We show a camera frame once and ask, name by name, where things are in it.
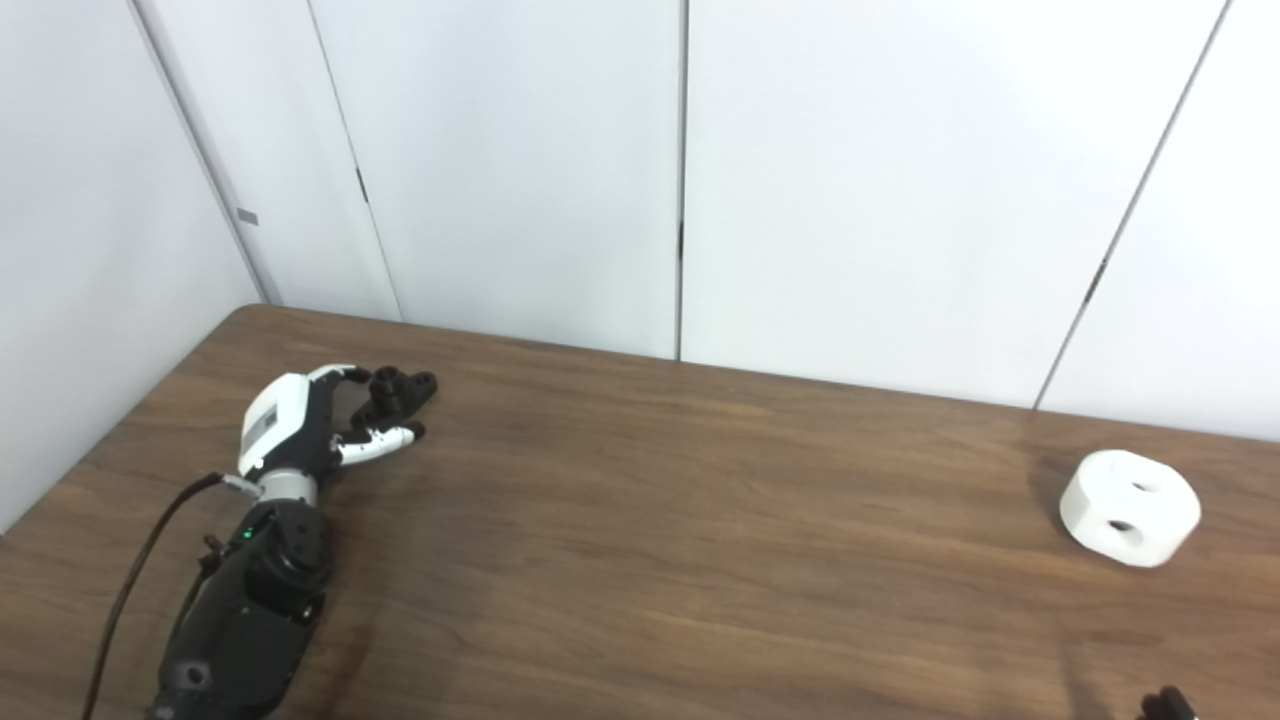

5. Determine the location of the round white piece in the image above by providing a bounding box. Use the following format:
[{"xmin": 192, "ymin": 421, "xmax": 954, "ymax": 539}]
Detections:
[{"xmin": 1059, "ymin": 449, "xmax": 1202, "ymax": 569}]

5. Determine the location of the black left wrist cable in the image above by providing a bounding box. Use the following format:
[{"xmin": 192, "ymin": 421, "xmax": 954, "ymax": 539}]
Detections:
[{"xmin": 82, "ymin": 473, "xmax": 226, "ymax": 720}]

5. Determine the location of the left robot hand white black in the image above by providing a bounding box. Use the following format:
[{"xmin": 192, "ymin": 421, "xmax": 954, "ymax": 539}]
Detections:
[{"xmin": 237, "ymin": 364, "xmax": 426, "ymax": 491}]

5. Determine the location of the black flanged holder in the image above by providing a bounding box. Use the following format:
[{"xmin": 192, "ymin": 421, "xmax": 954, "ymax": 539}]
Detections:
[{"xmin": 350, "ymin": 366, "xmax": 439, "ymax": 429}]

